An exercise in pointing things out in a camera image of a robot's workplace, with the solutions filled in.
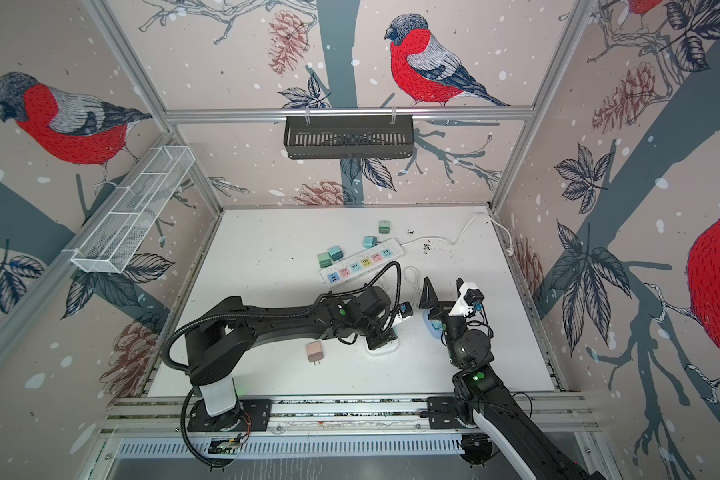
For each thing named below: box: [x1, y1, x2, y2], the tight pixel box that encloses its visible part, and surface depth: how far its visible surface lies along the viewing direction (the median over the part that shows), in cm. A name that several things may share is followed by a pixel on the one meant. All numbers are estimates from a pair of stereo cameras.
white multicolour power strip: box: [320, 238, 405, 288], surface depth 103 cm
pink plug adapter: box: [306, 341, 324, 366], surface depth 85 cm
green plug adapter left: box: [318, 252, 333, 268], surface depth 106 cm
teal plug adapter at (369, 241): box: [363, 236, 378, 249], surface depth 110 cm
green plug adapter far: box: [378, 220, 391, 235], surface depth 116 cm
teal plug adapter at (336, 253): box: [327, 246, 344, 261], surface depth 106 cm
